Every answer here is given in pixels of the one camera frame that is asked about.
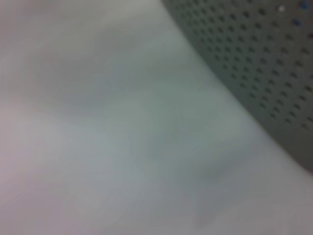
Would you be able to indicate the grey perforated plastic storage bin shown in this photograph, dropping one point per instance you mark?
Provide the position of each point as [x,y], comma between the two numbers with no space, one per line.
[256,61]

